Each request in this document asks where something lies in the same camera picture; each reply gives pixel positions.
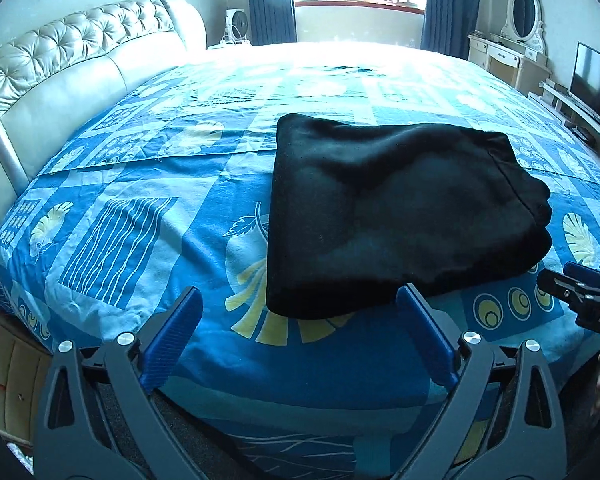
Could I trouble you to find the black pants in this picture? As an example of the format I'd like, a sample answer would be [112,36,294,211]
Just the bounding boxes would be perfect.
[265,112,553,320]

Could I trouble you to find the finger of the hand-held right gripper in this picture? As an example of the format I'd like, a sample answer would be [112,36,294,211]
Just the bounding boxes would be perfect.
[562,261,600,288]
[536,269,587,311]

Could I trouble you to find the beige tufted leather headboard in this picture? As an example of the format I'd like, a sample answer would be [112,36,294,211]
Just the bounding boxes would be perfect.
[0,0,208,196]

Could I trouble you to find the white television stand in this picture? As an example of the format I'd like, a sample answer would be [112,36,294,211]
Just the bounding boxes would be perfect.
[527,79,600,181]

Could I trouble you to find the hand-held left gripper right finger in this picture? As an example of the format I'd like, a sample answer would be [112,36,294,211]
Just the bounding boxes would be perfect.
[395,284,568,480]

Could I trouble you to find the black flat television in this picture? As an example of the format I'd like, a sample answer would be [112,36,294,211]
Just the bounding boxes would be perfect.
[569,41,600,137]

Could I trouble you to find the white oval vanity mirror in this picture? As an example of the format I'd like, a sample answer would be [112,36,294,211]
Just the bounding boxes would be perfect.
[500,0,548,56]

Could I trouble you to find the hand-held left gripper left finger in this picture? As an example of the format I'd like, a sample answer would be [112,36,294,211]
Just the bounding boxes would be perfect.
[32,286,204,480]

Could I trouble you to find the blue curtain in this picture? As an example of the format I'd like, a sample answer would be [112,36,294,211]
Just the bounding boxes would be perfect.
[245,0,299,46]
[420,0,483,60]

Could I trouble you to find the white vanity table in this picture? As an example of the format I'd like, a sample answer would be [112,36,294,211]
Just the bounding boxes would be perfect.
[467,32,552,95]

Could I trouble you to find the beige bedside drawer cabinet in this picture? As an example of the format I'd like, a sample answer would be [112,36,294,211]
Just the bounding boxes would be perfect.
[0,300,53,463]

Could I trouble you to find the blue patterned bed sheet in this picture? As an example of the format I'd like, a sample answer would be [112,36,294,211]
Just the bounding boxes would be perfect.
[0,41,600,480]

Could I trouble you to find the white fan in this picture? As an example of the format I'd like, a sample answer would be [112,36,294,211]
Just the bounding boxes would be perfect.
[221,7,253,47]

